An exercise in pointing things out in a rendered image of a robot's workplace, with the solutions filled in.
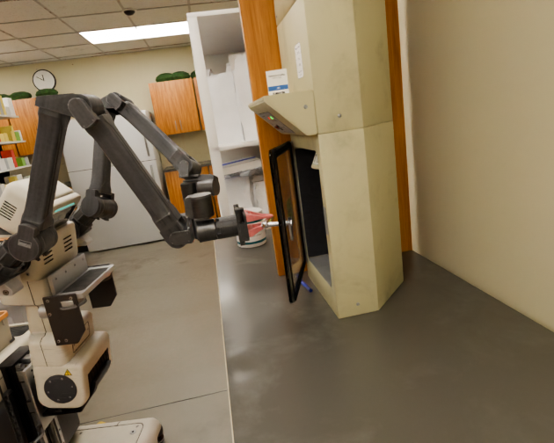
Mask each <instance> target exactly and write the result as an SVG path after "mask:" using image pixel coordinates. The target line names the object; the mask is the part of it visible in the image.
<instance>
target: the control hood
mask: <svg viewBox="0 0 554 443"><path fill-rule="evenodd" d="M248 107H249V108H250V109H251V110H252V111H253V112H255V113H256V114H257V115H259V114H260V113H266V112H269V113H271V114H272V115H273V116H274V117H275V118H276V119H278V120H279V121H280V122H282V123H283V124H284V125H285V126H287V127H288V128H289V129H291V130H292V131H293V132H294V133H295V134H293V133H281V132H280V131H279V130H277V129H276V128H275V127H274V128H275V129H276V130H277V131H279V132H280V133H281V134H293V135H306V136H310V135H316V134H317V118H316V110H315V102H314V94H313V91H312V90H308V91H296V92H290V93H282V94H276V95H270V96H264V97H262V98H259V99H257V100H256V101H254V102H252V103H250V104H249V105H248ZM259 117H260V116H259ZM260 118H262V117H260ZM262 119H263V118H262ZM263 120H264V119H263ZM265 121H266V120H265ZM266 122H267V121H266ZM267 123H268V122H267ZM268 124H269V125H271V124H270V123H268ZM271 126H272V125H271ZM272 127H273V126H272Z"/></svg>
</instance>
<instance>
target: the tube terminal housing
mask: <svg viewBox="0 0 554 443"><path fill-rule="evenodd" d="M277 33H278V41H279V48H280V55H281V67H282V68H283V69H287V75H288V88H289V92H296V91H308V90H312V91H313V94H314V102H315V110H316V118H317V134H316V135H310V136H306V135H293V134H291V135H290V138H291V141H292V142H293V146H294V153H295V149H299V148H302V149H310V150H315V151H316V152H317V160H318V167H319V175H320V183H321V191H322V199H323V207H325V208H326V215H327V223H328V231H329V235H327V234H326V237H327V245H328V253H329V261H330V269H331V277H332V287H330V285H329V284H328V283H327V282H326V280H325V279H324V278H323V276H322V275H321V274H320V273H319V272H318V270H317V269H316V268H315V266H314V265H313V264H312V263H311V262H310V261H309V257H308V252H307V258H308V263H307V269H308V276H309V277H310V279H311V280H312V282H313V283H314V285H315V286H316V287H317V289H318V291H319V292H320V293H321V295H322V296H323V297H324V299H325V300H326V301H327V303H328V304H329V306H330V307H331V308H332V310H333V312H334V313H335V314H336V316H337V317H338V319H340V318H344V317H349V316H356V315H360V314H364V313H368V312H373V311H377V310H379V309H380V308H381V307H382V306H383V304H384V303H385V302H386V301H387V300H388V299H389V298H390V297H391V295H392V294H393V293H394V292H395V291H396V290H397V288H398V287H399V286H400V285H401V283H402V282H403V281H404V275H403V261H402V248H401V235H400V221H399V208H398V195H397V169H396V156H395V142H394V129H393V117H392V103H391V90H390V65H389V51H388V38H387V25H386V11H385V0H296V1H295V3H294V5H293V6H292V7H291V9H290V10H289V11H288V13H287V15H286V16H285V17H284V19H283V20H282V21H281V22H280V24H279V25H278V26H277ZM299 41H300V45H301V53H302V61H303V75H304V77H303V78H301V79H299V80H298V75H297V68H296V60H295V45H296V44H297V43H298V42H299Z"/></svg>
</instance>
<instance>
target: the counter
mask: <svg viewBox="0 0 554 443"><path fill-rule="evenodd" d="M265 231H266V242H265V243H264V244H262V245H260V246H257V247H252V248H241V247H239V246H238V245H237V237H236V236H233V237H227V238H223V239H217V240H214V246H215V263H216V273H217V283H218V292H219V302H220V311H221V320H222V339H223V348H224V358H225V367H226V376H227V386H228V396H229V405H230V423H231V432H232V442H233V443H554V332H553V331H551V330H549V329H547V328H545V327H543V326H542V325H541V324H539V323H537V322H535V321H533V320H532V319H530V318H528V317H527V316H525V315H523V314H522V313H520V312H518V311H516V310H515V309H512V308H511V307H509V306H507V305H506V304H505V303H503V302H501V301H499V300H497V299H495V298H494V297H492V296H490V295H489V294H487V293H485V292H484V291H482V290H480V289H479V288H477V287H474V286H473V285H471V284H470V283H468V282H467V281H465V280H463V279H461V278H459V277H457V276H456V275H454V274H453V273H452V272H449V271H447V270H446V269H444V268H442V267H441V266H439V265H437V264H436V263H434V262H432V261H431V260H429V259H427V258H425V257H423V256H421V255H420V254H418V253H417V252H415V251H403V252H402V261H403V275H404V281H403V282H402V283H401V285H400V286H399V287H398V288H397V290H396V291H395V292H394V293H393V294H392V295H391V297H390V298H389V299H388V300H387V301H386V302H385V303H384V304H383V306H382V307H381V308H380V309H379V310H377V311H373V312H368V313H364V314H360V315H356V316H349V317H344V318H340V319H338V317H337V316H336V314H335V313H334V312H333V310H332V308H331V307H330V306H329V304H328V303H327V301H326V300H325V299H324V297H323V296H322V295H321V293H320V292H319V291H318V289H317V287H316V286H315V285H314V283H313V282H312V280H311V279H310V277H309V276H308V271H304V272H303V278H302V280H303V281H304V282H305V283H306V284H307V285H308V286H309V287H310V288H311V289H312V292H309V291H308V290H307V289H306V288H305V287H304V286H303V285H302V284H301V285H300V288H299V292H298V295H297V299H296V301H295V302H294V303H290V302H289V298H288V287H287V281H286V275H282V276H279V274H278V272H277V265H276V259H275V253H274V247H273V236H272V230H271V229H265Z"/></svg>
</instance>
